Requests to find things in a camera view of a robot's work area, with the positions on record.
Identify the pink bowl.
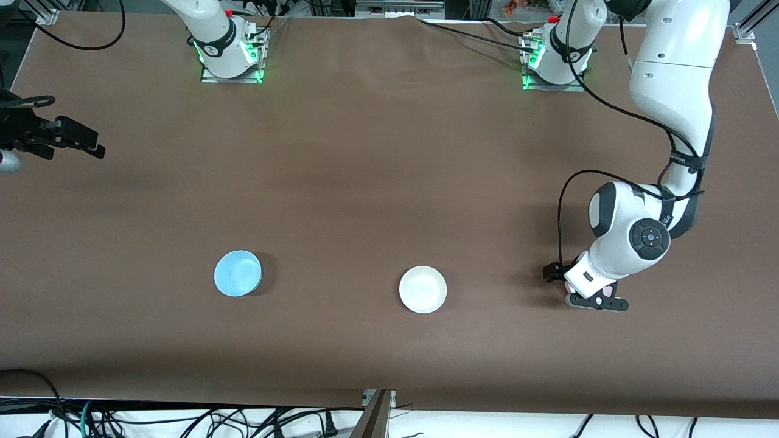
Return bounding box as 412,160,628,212
564,277,617,300

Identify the blue bowl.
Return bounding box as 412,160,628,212
214,249,263,298

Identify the white bowl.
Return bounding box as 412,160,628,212
399,265,448,315

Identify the brown table cover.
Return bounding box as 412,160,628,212
0,11,779,420

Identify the grey metal box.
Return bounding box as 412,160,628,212
356,0,445,18

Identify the aluminium frame profile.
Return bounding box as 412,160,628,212
21,0,61,25
733,0,779,43

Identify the grey metal post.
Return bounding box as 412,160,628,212
350,389,396,438

